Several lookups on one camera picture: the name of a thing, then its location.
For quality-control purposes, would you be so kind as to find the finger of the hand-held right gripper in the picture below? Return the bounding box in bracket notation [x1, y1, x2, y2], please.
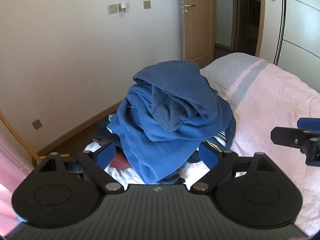
[297, 118, 320, 131]
[271, 127, 320, 165]

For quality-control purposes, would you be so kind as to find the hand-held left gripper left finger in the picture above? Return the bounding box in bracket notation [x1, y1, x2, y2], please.
[34, 142, 125, 194]

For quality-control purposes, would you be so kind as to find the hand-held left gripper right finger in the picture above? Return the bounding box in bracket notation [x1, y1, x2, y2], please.
[190, 144, 283, 192]

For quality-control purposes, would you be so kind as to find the bright blue hoodie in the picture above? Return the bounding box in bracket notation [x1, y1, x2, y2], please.
[108, 79, 237, 185]

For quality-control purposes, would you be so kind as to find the red cloth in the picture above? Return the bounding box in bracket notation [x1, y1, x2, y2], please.
[111, 154, 134, 168]

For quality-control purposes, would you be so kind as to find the striped cloth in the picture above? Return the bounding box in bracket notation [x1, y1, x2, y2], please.
[205, 130, 229, 153]

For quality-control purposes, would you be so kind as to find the pink blanket with grey stripes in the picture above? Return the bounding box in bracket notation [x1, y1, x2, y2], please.
[200, 52, 320, 237]

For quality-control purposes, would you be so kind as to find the white wardrobe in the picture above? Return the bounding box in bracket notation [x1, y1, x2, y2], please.
[274, 0, 320, 87]

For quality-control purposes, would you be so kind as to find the pink curtain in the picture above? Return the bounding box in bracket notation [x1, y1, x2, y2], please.
[0, 127, 34, 233]

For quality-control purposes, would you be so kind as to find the wooden door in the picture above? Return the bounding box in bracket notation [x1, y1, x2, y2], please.
[180, 0, 216, 63]

